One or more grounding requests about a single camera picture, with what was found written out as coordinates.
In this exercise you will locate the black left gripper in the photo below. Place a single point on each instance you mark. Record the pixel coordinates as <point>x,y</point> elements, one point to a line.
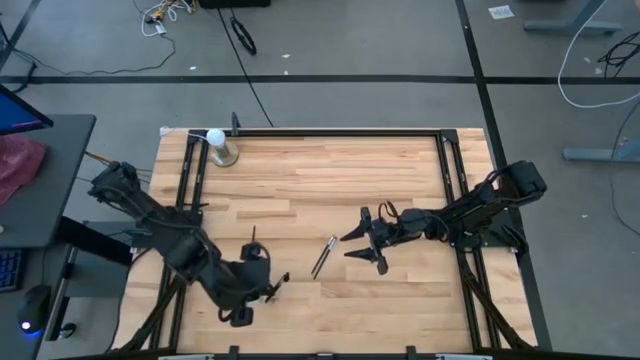
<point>252,282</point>

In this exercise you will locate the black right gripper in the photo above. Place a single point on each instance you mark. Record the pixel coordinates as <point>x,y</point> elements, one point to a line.
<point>382,234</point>

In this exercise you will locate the thick black makeup brush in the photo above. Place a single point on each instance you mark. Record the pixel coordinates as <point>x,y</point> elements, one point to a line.
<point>321,257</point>

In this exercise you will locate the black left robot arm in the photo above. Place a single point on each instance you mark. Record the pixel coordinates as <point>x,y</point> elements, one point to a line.
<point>170,235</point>

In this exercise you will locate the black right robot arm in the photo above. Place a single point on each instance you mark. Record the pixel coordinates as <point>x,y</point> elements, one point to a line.
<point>475,210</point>

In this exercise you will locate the black wide head makeup brush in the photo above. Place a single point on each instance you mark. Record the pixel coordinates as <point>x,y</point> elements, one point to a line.
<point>281,284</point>

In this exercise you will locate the black clamp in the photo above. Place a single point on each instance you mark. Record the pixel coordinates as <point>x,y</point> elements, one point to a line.
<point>412,352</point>
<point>233,352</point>

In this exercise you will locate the white bulb brass base lamp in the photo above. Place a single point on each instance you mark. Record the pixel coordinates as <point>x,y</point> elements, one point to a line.
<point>222,150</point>

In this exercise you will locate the black desk crossbeam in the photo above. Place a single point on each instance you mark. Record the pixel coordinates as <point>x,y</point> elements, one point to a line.
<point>95,242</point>

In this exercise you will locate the black caster wheel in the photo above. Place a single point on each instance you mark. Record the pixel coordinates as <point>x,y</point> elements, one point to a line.
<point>67,330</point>

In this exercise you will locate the black computer mouse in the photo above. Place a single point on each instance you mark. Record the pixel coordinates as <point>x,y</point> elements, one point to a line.
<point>35,305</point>

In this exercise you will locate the black desk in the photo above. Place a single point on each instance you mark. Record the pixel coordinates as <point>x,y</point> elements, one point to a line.
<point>60,175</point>

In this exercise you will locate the black keyboard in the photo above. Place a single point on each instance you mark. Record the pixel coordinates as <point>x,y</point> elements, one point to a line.
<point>10,270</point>

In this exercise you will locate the dark grey lower desk shelf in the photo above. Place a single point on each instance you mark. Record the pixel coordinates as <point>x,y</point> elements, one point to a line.
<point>10,320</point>

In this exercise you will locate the blue-grey table foot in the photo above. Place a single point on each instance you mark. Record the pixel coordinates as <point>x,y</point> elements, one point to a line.
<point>575,25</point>
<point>595,154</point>

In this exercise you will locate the pink cloth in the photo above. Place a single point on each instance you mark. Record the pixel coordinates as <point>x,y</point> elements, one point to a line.
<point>17,162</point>

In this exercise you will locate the white paper label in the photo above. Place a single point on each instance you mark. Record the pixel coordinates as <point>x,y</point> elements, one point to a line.
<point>501,12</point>

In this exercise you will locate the black box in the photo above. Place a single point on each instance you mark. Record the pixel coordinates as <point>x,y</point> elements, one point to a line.
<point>235,3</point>

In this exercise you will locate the computer monitor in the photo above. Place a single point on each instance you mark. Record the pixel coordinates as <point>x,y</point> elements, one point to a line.
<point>15,115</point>

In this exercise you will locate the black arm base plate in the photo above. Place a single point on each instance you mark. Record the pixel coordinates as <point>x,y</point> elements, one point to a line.
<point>502,239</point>
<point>140,243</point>

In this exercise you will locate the black clamp post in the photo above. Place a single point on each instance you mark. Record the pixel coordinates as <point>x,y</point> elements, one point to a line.
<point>235,125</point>

